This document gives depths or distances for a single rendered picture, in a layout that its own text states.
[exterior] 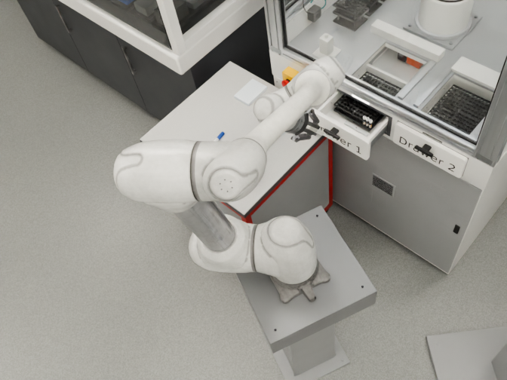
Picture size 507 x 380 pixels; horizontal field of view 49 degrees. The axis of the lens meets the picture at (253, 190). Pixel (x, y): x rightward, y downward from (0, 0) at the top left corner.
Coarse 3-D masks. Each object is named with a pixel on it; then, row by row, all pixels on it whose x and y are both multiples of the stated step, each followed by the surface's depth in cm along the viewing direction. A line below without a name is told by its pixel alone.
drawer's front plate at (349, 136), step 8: (320, 112) 213; (320, 120) 214; (328, 120) 210; (320, 128) 218; (328, 128) 214; (336, 128) 210; (344, 128) 207; (328, 136) 218; (344, 136) 210; (352, 136) 206; (360, 136) 204; (352, 144) 210; (360, 144) 206; (368, 144) 203; (360, 152) 210; (368, 152) 207
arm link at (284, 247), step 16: (272, 224) 165; (288, 224) 165; (304, 224) 169; (256, 240) 169; (272, 240) 163; (288, 240) 162; (304, 240) 164; (256, 256) 168; (272, 256) 165; (288, 256) 163; (304, 256) 166; (272, 272) 171; (288, 272) 169; (304, 272) 171
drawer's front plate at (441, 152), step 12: (396, 132) 208; (408, 132) 203; (408, 144) 208; (420, 144) 203; (432, 144) 199; (420, 156) 208; (444, 156) 199; (456, 156) 194; (444, 168) 203; (456, 168) 199
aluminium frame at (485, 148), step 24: (264, 0) 211; (288, 48) 225; (504, 72) 157; (360, 96) 211; (504, 96) 163; (408, 120) 201; (504, 120) 170; (456, 144) 193; (480, 144) 184; (504, 144) 178
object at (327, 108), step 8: (336, 96) 222; (344, 96) 228; (328, 104) 220; (336, 104) 226; (328, 112) 224; (336, 112) 224; (336, 120) 221; (344, 120) 221; (384, 120) 218; (376, 128) 209; (384, 128) 212; (368, 136) 215; (376, 136) 210
